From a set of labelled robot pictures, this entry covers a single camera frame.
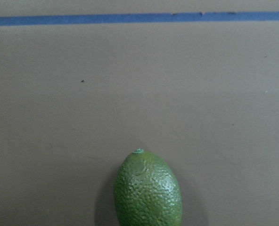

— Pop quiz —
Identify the green lime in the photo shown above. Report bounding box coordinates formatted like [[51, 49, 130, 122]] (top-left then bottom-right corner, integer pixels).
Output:
[[114, 148, 182, 226]]

